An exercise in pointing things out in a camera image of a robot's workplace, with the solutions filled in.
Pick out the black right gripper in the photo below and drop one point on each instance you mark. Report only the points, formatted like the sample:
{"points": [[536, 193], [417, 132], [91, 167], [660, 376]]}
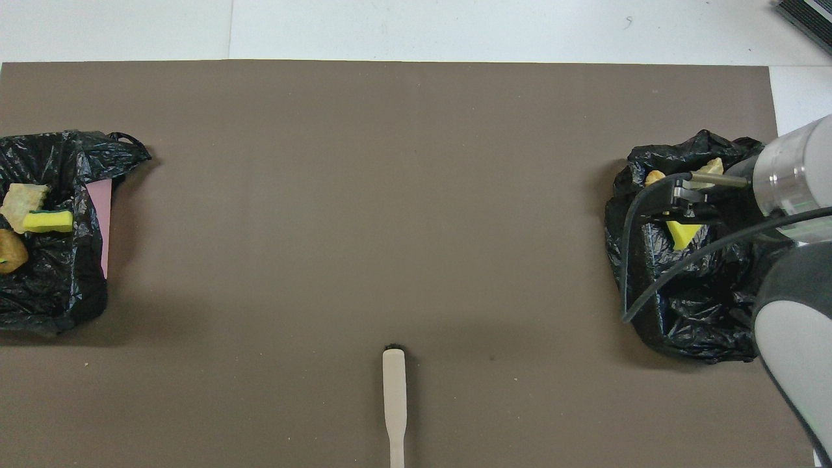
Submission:
{"points": [[738, 207]]}

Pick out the yellow sponge piece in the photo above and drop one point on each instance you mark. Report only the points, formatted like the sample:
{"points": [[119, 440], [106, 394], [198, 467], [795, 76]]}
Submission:
{"points": [[682, 234], [49, 222]]}

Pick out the orange striped foam chunk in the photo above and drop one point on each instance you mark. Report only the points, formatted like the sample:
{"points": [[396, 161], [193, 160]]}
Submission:
{"points": [[654, 176]]}

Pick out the pale green foam chunk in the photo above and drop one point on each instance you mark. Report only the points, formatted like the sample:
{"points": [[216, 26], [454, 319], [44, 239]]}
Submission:
{"points": [[714, 166]]}

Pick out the beige hand brush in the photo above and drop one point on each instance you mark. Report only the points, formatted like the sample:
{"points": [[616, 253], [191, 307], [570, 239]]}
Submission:
{"points": [[394, 390]]}

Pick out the pale beige foam chunk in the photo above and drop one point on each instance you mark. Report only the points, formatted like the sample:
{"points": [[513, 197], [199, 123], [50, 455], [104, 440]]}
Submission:
{"points": [[23, 200]]}

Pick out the brown potato-shaped foam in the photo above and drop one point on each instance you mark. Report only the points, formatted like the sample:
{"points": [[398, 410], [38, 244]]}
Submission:
{"points": [[10, 250]]}

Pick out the black plastic trash bag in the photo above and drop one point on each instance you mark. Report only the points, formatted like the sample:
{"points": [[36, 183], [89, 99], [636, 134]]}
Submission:
{"points": [[689, 312], [58, 286]]}

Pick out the pink plastic bin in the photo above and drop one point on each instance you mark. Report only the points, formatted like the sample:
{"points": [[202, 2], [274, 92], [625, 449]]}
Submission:
{"points": [[101, 221]]}

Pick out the dark grey ribbed device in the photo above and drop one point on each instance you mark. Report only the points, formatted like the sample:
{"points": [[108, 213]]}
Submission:
{"points": [[812, 16]]}

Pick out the brown table mat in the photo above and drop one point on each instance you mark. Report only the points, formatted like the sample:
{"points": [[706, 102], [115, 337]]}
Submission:
{"points": [[390, 195]]}

